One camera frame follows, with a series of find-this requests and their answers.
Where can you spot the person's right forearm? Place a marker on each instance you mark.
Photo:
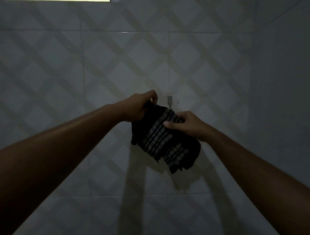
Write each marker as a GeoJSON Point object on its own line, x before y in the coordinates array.
{"type": "Point", "coordinates": [261, 174]}

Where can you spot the person's left forearm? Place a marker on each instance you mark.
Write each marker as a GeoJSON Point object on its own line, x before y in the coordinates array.
{"type": "Point", "coordinates": [55, 155]}

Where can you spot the metal wall hook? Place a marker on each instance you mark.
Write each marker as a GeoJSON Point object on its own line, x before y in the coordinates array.
{"type": "Point", "coordinates": [170, 99]}

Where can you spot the person's right hand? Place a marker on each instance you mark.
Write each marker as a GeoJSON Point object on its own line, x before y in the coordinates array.
{"type": "Point", "coordinates": [191, 126]}

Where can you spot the person's left hand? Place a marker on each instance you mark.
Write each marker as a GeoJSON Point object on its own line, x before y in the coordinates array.
{"type": "Point", "coordinates": [135, 106]}

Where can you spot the dark checked cloth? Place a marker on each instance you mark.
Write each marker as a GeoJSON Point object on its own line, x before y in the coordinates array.
{"type": "Point", "coordinates": [157, 140]}

